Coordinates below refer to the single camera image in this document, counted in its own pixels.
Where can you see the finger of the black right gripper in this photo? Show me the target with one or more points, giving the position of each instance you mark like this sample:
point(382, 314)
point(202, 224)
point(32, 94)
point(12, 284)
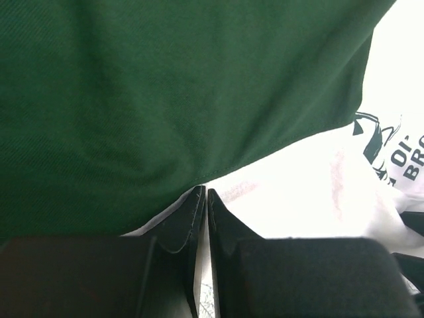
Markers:
point(414, 220)
point(412, 268)

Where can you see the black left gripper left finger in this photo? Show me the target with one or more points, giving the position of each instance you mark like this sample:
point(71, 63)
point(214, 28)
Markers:
point(151, 275)

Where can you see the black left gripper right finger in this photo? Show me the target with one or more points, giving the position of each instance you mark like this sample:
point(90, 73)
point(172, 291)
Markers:
point(302, 277)

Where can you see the white green raglan t-shirt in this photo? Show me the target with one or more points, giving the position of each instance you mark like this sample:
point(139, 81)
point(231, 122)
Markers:
point(113, 111)

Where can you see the floral patterned table mat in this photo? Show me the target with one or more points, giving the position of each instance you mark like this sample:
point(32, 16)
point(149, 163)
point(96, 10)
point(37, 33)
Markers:
point(207, 301)

